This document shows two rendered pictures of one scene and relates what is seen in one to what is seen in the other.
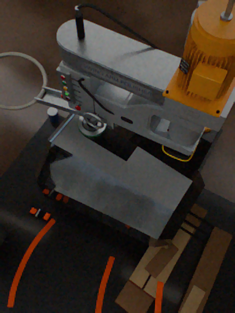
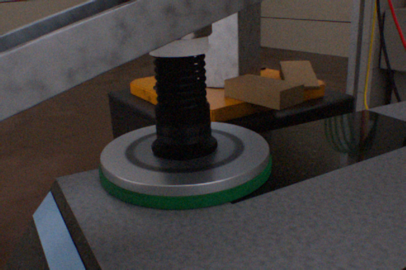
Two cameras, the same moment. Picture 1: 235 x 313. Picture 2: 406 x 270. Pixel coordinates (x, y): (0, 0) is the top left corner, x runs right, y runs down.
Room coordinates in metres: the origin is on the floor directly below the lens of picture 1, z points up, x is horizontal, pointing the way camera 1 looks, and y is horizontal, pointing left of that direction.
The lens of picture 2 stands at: (1.12, 0.59, 1.09)
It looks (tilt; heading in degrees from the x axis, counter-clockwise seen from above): 21 degrees down; 298
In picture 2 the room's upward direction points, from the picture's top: 3 degrees counter-clockwise
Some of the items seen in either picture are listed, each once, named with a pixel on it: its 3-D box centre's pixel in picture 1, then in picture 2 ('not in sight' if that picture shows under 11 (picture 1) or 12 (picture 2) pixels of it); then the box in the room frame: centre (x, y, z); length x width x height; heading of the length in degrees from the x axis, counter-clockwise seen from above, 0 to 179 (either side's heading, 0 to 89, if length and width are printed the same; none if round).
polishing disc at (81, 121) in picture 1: (92, 123); (184, 151); (1.37, 0.17, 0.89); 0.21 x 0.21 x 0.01
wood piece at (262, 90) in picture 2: not in sight; (262, 90); (1.48, -0.46, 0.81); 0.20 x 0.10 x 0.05; 158
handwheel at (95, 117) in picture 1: (96, 116); not in sight; (1.21, 0.12, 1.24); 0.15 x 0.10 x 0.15; 63
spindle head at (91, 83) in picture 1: (98, 88); not in sight; (1.33, 0.10, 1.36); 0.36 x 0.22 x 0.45; 63
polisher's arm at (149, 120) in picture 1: (143, 111); not in sight; (1.17, -0.17, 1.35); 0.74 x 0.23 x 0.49; 63
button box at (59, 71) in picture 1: (67, 87); not in sight; (1.30, 0.29, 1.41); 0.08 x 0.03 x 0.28; 63
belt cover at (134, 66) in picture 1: (141, 73); not in sight; (1.21, -0.14, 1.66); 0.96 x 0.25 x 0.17; 63
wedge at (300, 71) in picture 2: not in sight; (298, 74); (1.45, -0.69, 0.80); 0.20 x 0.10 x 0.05; 113
